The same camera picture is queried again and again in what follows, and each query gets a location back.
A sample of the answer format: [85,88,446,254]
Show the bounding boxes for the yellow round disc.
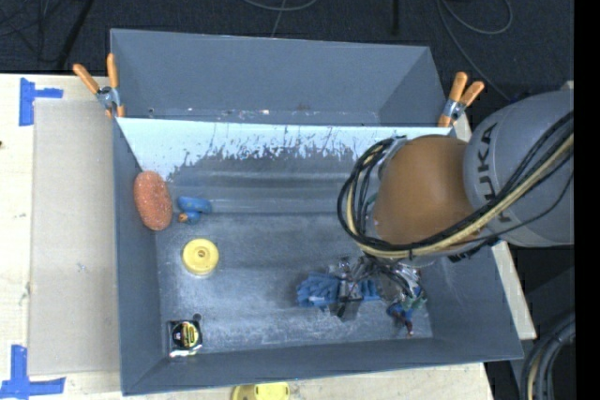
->
[230,381,291,400]
[181,238,220,277]

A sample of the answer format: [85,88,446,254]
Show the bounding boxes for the blue and orange toy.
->
[176,195,213,225]

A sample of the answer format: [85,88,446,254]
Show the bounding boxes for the grey metal bin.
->
[108,28,525,395]

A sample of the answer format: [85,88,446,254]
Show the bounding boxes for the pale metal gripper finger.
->
[337,260,363,294]
[336,294,365,323]

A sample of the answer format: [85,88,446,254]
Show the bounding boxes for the blue ribbed brush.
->
[295,272,382,311]

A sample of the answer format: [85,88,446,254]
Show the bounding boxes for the orange oval scrub sponge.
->
[133,170,173,231]

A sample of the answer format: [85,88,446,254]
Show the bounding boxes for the pale wood flat board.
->
[26,97,121,376]

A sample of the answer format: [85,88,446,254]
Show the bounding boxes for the black and yellow tape measure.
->
[168,319,204,359]

